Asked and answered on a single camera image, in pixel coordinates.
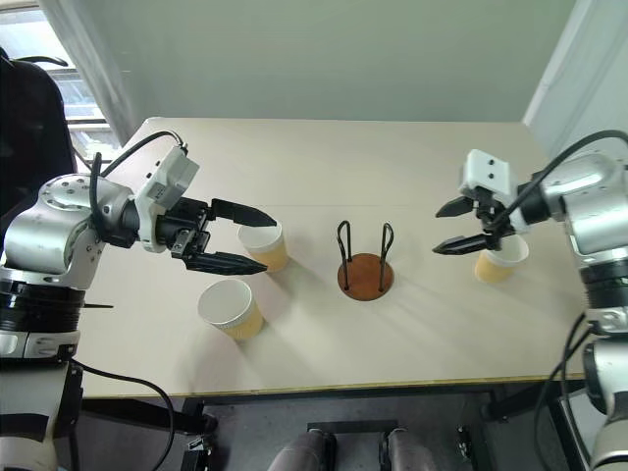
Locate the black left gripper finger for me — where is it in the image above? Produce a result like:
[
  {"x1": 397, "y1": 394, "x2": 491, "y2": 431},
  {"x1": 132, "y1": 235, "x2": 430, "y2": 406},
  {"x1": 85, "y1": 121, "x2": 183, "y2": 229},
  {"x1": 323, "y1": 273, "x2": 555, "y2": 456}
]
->
[
  {"x1": 183, "y1": 250, "x2": 270, "y2": 277},
  {"x1": 210, "y1": 197, "x2": 280, "y2": 229}
]

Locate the black right body cable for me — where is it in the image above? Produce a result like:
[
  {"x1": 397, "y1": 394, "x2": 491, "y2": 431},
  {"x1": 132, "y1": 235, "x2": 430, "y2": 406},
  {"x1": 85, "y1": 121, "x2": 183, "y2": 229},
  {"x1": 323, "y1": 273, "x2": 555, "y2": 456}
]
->
[{"x1": 532, "y1": 311, "x2": 593, "y2": 471}]

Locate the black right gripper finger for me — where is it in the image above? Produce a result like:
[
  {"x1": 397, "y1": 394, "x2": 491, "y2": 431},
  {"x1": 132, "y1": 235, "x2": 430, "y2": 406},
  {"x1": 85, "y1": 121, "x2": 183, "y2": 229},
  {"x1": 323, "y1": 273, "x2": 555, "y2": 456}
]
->
[
  {"x1": 435, "y1": 194, "x2": 476, "y2": 219},
  {"x1": 431, "y1": 233, "x2": 494, "y2": 256}
]

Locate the black office chair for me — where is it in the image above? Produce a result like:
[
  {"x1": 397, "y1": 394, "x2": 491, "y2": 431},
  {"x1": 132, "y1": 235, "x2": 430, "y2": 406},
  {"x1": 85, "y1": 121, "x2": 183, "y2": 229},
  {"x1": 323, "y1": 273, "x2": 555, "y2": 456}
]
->
[{"x1": 0, "y1": 46, "x2": 79, "y2": 220}]

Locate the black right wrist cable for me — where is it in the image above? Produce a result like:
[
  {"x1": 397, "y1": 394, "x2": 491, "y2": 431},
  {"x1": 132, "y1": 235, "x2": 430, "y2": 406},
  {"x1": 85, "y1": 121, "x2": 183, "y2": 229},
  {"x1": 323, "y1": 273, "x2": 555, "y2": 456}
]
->
[{"x1": 489, "y1": 129, "x2": 628, "y2": 232}]

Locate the black body cable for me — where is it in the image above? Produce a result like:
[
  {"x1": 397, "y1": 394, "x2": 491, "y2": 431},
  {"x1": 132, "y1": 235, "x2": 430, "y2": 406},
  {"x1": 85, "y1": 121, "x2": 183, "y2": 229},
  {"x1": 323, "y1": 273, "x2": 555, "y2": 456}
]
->
[
  {"x1": 72, "y1": 360, "x2": 176, "y2": 471},
  {"x1": 532, "y1": 311, "x2": 593, "y2": 471}
]

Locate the black left body cable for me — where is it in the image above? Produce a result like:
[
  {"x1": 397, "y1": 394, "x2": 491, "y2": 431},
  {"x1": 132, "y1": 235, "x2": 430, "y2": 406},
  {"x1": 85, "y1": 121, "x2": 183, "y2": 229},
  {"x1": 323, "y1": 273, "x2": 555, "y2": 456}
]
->
[{"x1": 72, "y1": 360, "x2": 176, "y2": 471}]

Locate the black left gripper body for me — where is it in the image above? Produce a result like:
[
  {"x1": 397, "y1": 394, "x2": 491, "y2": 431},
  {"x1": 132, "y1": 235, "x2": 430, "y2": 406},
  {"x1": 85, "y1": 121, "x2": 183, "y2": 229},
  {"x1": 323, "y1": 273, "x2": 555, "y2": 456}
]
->
[{"x1": 155, "y1": 195, "x2": 216, "y2": 272}]

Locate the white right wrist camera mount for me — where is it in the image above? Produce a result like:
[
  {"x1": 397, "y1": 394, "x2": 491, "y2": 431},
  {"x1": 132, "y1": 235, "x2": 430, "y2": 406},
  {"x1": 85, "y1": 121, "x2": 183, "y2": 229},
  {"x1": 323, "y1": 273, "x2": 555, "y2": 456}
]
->
[{"x1": 457, "y1": 148, "x2": 514, "y2": 200}]

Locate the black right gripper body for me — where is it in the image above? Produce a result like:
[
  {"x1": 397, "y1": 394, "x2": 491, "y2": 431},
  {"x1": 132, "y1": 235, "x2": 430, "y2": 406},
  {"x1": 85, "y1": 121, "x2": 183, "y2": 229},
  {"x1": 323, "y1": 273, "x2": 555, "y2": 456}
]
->
[{"x1": 469, "y1": 186, "x2": 517, "y2": 242}]

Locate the white curtain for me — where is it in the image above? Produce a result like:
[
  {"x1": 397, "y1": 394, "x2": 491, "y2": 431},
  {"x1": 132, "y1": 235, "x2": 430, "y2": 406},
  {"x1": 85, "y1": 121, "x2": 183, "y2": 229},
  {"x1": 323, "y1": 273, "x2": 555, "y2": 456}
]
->
[{"x1": 38, "y1": 0, "x2": 148, "y2": 148}]

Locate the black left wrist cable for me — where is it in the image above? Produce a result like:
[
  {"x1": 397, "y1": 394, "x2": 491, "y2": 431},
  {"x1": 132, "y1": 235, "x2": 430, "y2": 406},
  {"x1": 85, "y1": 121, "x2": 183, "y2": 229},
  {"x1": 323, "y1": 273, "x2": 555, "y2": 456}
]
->
[{"x1": 89, "y1": 130, "x2": 190, "y2": 232}]

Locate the window with frame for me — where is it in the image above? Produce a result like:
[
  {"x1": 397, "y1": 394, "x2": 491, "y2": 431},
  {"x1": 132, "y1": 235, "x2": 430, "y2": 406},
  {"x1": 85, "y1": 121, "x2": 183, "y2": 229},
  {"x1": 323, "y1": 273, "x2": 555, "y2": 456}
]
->
[{"x1": 0, "y1": 0, "x2": 122, "y2": 166}]

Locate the tan ribbed paper cup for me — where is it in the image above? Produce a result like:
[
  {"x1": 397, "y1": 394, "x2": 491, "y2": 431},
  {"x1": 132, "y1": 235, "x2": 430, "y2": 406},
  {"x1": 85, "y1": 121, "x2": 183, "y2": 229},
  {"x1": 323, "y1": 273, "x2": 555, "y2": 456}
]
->
[
  {"x1": 196, "y1": 279, "x2": 267, "y2": 343},
  {"x1": 236, "y1": 222, "x2": 289, "y2": 275},
  {"x1": 473, "y1": 235, "x2": 531, "y2": 286}
]

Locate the dark rounded robot leg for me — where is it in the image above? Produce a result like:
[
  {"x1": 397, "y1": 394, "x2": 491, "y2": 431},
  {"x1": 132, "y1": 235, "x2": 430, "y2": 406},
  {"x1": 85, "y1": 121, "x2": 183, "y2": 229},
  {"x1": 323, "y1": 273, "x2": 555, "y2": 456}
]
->
[
  {"x1": 267, "y1": 428, "x2": 326, "y2": 471},
  {"x1": 386, "y1": 428, "x2": 439, "y2": 471}
]

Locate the black metal table frame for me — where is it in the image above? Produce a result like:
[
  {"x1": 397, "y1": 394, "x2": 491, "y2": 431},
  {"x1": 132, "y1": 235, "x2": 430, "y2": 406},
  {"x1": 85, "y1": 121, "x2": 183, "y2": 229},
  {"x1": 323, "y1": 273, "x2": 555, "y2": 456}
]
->
[{"x1": 80, "y1": 376, "x2": 588, "y2": 436}]

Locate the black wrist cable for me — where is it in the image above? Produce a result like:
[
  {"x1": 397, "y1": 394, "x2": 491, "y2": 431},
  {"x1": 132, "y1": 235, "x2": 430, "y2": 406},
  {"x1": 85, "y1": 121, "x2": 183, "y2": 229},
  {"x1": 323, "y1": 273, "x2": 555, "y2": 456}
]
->
[
  {"x1": 89, "y1": 130, "x2": 190, "y2": 232},
  {"x1": 489, "y1": 129, "x2": 628, "y2": 232}
]

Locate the wire cup holder wooden base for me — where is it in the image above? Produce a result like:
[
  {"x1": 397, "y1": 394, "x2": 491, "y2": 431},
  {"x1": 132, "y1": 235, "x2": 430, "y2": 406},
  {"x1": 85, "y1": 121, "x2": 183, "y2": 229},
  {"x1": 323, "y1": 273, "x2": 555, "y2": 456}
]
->
[{"x1": 336, "y1": 220, "x2": 395, "y2": 302}]

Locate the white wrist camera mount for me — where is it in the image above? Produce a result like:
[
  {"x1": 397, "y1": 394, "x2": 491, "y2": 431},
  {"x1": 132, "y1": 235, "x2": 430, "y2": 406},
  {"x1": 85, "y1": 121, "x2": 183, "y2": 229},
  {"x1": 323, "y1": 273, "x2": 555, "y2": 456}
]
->
[
  {"x1": 131, "y1": 145, "x2": 201, "y2": 254},
  {"x1": 457, "y1": 148, "x2": 514, "y2": 200}
]

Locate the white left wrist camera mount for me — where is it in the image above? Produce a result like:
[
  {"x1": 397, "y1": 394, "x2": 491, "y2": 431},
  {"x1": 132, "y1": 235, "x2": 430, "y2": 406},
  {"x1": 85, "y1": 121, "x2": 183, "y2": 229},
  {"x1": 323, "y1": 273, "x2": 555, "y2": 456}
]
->
[{"x1": 131, "y1": 145, "x2": 201, "y2": 254}]

